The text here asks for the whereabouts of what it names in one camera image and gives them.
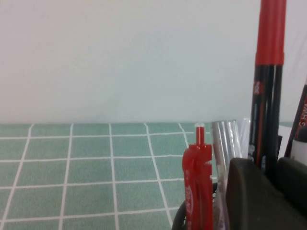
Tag white black pen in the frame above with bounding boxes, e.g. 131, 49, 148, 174
290, 126, 307, 161

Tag clear plastic pen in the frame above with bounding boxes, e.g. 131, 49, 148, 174
239, 116, 251, 159

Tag white red robot book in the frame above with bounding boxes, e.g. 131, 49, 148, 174
279, 122, 295, 158

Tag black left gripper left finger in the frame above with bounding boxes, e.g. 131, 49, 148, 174
225, 157, 307, 230

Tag red black marker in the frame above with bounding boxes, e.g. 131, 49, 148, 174
248, 0, 287, 178

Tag black mesh pen holder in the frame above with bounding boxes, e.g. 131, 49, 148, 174
172, 182, 220, 230

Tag red click pen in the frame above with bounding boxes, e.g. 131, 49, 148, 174
182, 122, 214, 230

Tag green checked tablecloth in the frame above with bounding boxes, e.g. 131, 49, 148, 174
0, 122, 293, 230

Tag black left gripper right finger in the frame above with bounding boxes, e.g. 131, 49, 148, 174
275, 157, 307, 211

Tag silver clear pen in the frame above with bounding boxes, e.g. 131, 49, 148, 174
211, 121, 242, 230

